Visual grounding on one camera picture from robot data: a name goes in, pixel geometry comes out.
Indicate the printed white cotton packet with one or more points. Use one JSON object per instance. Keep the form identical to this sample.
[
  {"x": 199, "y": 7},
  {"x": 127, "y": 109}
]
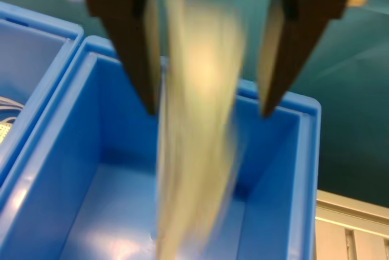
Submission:
[{"x": 200, "y": 90}]

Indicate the blue plastic bin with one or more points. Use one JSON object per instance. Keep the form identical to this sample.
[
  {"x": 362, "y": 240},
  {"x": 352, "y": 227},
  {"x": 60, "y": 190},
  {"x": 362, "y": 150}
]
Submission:
[
  {"x": 106, "y": 181},
  {"x": 36, "y": 59}
]

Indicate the pale green face mask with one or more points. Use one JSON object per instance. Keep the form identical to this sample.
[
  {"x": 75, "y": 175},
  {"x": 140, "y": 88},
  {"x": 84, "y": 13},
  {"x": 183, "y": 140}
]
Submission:
[{"x": 4, "y": 126}]

